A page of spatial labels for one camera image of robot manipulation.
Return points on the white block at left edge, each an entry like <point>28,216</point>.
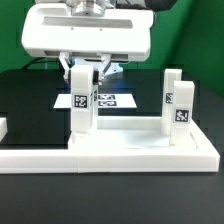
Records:
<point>3,128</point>

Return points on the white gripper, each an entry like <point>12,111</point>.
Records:
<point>119,35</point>

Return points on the fiducial marker sheet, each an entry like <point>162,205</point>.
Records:
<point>63,101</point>

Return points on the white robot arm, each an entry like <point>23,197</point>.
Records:
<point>97,8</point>

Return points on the white L-shaped fence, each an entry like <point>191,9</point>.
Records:
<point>37,161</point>

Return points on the white desk tabletop tray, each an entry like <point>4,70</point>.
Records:
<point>136,144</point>

